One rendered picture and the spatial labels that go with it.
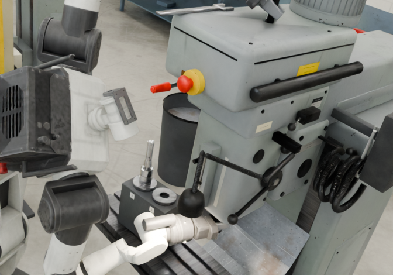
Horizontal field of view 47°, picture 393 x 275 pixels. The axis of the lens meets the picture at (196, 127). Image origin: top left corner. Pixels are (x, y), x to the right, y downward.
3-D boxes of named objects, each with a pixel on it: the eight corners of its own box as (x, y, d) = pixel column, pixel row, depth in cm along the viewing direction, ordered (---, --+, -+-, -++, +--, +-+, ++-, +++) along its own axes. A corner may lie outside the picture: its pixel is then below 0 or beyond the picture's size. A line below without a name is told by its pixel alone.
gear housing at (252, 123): (248, 144, 112) (258, 108, 107) (183, 100, 127) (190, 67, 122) (322, 116, 134) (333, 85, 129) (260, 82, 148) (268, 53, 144)
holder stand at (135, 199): (157, 252, 168) (165, 210, 159) (116, 220, 179) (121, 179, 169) (178, 237, 177) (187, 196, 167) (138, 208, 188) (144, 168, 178)
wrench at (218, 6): (164, 18, 101) (164, 14, 101) (152, 12, 104) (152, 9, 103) (233, 10, 118) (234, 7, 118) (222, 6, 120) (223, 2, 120)
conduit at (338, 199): (330, 224, 137) (354, 168, 127) (288, 194, 146) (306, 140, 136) (360, 204, 149) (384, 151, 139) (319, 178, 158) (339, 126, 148)
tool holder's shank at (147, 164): (151, 170, 166) (155, 144, 161) (142, 169, 166) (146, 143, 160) (151, 165, 169) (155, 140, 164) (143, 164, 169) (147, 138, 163)
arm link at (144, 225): (178, 250, 139) (143, 258, 134) (164, 223, 147) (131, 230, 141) (186, 225, 133) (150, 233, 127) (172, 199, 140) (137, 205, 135)
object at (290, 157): (266, 184, 109) (268, 179, 108) (261, 181, 109) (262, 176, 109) (295, 157, 122) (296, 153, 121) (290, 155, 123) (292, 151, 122)
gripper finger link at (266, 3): (275, 21, 114) (258, 3, 113) (285, 12, 112) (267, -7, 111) (274, 23, 112) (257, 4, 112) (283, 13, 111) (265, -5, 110)
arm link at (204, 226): (221, 224, 139) (186, 232, 133) (214, 247, 143) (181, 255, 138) (202, 198, 148) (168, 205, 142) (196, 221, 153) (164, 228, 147)
